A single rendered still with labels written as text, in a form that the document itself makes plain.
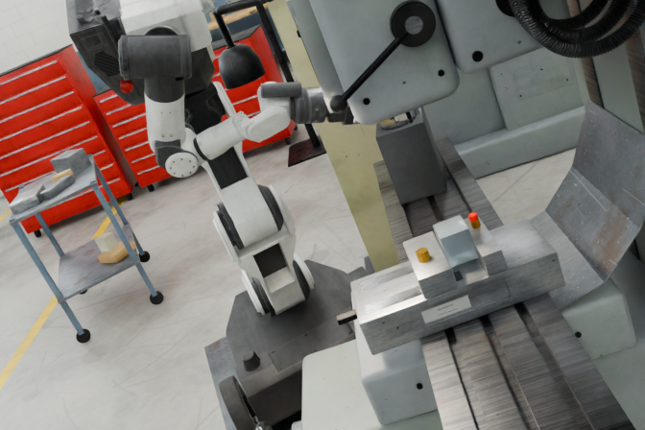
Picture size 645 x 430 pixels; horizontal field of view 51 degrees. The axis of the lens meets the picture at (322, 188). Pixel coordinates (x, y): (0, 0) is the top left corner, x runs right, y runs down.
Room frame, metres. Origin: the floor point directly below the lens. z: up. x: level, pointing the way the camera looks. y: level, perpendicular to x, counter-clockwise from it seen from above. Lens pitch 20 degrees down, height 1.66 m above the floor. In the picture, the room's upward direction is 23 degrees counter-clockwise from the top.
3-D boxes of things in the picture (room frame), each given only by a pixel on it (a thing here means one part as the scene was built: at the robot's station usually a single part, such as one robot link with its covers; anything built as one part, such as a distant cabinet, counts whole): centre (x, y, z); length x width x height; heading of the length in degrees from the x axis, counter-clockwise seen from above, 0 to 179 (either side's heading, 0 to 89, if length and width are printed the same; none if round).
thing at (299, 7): (1.20, -0.09, 1.44); 0.04 x 0.04 x 0.21; 83
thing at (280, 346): (1.94, 0.25, 0.59); 0.64 x 0.52 x 0.33; 10
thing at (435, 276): (1.05, -0.12, 1.06); 0.15 x 0.06 x 0.04; 175
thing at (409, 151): (1.62, -0.24, 1.07); 0.22 x 0.12 x 0.20; 166
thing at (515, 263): (1.05, -0.15, 1.02); 0.35 x 0.15 x 0.11; 85
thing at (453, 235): (1.05, -0.18, 1.08); 0.06 x 0.05 x 0.06; 175
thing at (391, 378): (1.18, -0.19, 0.83); 0.50 x 0.35 x 0.12; 83
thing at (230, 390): (1.66, 0.47, 0.50); 0.20 x 0.05 x 0.20; 10
